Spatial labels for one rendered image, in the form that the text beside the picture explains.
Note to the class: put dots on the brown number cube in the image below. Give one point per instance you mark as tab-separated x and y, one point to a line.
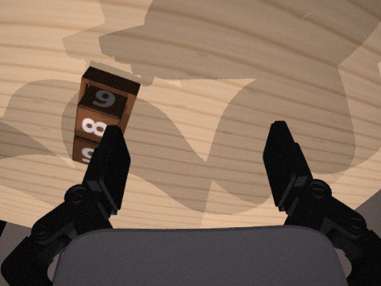
83	149
97	109

